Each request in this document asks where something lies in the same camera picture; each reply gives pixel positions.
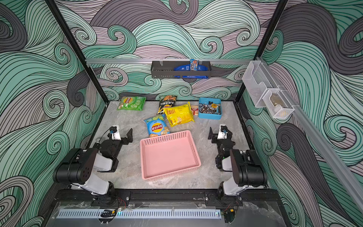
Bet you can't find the small red beige snack box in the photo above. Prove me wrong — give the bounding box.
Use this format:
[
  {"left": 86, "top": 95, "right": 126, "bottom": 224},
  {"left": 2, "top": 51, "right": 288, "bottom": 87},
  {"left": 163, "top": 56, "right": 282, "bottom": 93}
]
[{"left": 191, "top": 105, "right": 199, "bottom": 115}]

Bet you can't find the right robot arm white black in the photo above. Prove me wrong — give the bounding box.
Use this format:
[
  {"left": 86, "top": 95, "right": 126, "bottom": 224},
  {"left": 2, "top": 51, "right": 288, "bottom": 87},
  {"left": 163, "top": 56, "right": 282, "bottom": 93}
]
[{"left": 208, "top": 124, "right": 268, "bottom": 198}]

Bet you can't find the small clear wall bin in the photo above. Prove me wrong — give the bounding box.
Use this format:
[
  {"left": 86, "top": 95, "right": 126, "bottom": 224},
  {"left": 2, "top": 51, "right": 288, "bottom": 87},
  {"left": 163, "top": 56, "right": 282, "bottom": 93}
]
[{"left": 262, "top": 89, "right": 294, "bottom": 120}]

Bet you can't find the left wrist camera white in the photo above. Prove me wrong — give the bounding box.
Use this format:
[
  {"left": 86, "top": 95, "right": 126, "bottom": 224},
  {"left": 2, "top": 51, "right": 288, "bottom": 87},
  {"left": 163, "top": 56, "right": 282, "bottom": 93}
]
[{"left": 108, "top": 125, "right": 121, "bottom": 141}]

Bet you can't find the blue tray with small items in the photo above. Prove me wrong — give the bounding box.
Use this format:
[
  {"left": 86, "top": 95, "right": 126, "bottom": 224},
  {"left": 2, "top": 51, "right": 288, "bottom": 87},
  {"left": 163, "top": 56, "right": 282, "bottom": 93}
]
[{"left": 198, "top": 97, "right": 222, "bottom": 120}]

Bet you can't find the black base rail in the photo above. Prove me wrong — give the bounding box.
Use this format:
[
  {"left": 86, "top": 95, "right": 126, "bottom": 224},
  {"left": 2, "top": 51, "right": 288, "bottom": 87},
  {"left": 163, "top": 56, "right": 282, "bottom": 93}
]
[{"left": 54, "top": 189, "right": 282, "bottom": 208}]

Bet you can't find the blue cookie package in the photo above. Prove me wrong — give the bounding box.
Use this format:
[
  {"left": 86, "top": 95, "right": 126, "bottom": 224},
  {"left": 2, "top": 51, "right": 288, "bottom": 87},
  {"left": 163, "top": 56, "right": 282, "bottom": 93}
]
[{"left": 174, "top": 64, "right": 210, "bottom": 79}]

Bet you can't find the aluminium rail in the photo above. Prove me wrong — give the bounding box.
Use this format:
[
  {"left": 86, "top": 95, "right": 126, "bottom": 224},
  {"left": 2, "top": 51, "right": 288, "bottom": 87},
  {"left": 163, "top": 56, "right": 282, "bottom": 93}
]
[
  {"left": 256, "top": 57, "right": 363, "bottom": 211},
  {"left": 85, "top": 58, "right": 252, "bottom": 65}
]

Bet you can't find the black potato chips bag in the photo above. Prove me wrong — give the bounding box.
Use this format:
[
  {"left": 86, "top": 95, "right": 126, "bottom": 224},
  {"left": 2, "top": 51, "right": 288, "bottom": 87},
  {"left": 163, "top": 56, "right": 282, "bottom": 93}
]
[{"left": 157, "top": 95, "right": 177, "bottom": 114}]

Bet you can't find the left black frame post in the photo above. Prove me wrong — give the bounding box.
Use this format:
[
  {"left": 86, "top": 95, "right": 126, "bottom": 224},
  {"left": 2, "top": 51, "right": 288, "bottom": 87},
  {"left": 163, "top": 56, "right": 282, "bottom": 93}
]
[{"left": 45, "top": 0, "right": 110, "bottom": 105}]

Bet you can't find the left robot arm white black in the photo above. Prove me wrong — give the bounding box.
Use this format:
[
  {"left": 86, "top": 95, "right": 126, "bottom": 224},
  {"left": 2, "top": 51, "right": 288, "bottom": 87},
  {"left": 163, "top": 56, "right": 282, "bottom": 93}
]
[{"left": 53, "top": 126, "right": 133, "bottom": 196}]

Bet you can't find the right black frame post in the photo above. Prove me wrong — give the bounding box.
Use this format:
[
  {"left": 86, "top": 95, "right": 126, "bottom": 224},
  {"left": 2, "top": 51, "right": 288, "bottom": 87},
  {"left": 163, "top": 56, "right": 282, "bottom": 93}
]
[{"left": 234, "top": 0, "right": 289, "bottom": 102}]

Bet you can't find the small blue snack pack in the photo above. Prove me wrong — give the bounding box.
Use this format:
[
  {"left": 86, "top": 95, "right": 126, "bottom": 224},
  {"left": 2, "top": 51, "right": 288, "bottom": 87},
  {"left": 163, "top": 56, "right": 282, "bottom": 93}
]
[{"left": 189, "top": 59, "right": 199, "bottom": 71}]

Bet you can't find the pink plastic basket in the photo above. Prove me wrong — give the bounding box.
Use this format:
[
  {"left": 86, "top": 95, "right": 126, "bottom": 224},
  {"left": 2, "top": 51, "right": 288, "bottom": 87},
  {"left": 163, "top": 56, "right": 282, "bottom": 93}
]
[{"left": 140, "top": 130, "right": 201, "bottom": 181}]

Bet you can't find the white slotted cable duct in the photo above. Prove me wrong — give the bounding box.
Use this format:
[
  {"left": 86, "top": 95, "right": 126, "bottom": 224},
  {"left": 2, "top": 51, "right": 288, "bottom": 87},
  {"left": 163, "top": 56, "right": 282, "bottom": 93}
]
[{"left": 55, "top": 209, "right": 222, "bottom": 219}]

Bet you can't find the large clear wall bin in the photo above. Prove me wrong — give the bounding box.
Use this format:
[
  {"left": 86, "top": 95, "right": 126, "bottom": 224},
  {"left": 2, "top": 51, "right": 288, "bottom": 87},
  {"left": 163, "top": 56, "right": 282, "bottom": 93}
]
[{"left": 242, "top": 61, "right": 278, "bottom": 108}]

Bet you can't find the right aluminium rail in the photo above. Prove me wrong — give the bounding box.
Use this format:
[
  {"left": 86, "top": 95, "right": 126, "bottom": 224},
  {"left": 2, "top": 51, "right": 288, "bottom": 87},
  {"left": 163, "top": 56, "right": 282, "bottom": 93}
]
[{"left": 256, "top": 57, "right": 363, "bottom": 211}]

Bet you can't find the back aluminium rail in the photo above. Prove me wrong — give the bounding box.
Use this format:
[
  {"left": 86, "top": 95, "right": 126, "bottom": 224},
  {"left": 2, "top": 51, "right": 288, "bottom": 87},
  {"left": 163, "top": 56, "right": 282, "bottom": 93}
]
[{"left": 85, "top": 58, "right": 252, "bottom": 65}]

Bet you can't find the yellow potato chips bag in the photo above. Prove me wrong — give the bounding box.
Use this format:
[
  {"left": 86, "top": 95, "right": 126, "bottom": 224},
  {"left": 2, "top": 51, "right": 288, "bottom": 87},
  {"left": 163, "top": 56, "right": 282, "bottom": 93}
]
[{"left": 164, "top": 102, "right": 195, "bottom": 127}]

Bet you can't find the green potato chips bag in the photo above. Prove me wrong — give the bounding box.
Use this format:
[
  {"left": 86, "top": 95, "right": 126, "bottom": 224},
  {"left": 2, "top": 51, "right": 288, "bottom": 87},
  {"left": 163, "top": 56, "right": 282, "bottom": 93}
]
[{"left": 117, "top": 96, "right": 147, "bottom": 111}]

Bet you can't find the black wall shelf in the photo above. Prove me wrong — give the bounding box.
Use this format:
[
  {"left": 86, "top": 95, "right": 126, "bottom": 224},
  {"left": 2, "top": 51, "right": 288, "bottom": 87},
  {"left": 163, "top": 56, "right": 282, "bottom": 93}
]
[{"left": 151, "top": 61, "right": 212, "bottom": 79}]

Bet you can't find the blue potato chips bag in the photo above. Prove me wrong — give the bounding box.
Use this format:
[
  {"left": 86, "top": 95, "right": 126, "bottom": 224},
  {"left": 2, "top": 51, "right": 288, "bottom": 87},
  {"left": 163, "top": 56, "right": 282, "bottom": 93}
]
[{"left": 144, "top": 114, "right": 170, "bottom": 137}]

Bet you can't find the black frame post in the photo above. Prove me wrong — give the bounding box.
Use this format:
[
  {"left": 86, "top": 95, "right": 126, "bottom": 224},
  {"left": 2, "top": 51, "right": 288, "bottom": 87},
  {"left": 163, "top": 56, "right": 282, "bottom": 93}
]
[
  {"left": 234, "top": 0, "right": 289, "bottom": 102},
  {"left": 45, "top": 0, "right": 110, "bottom": 105}
]

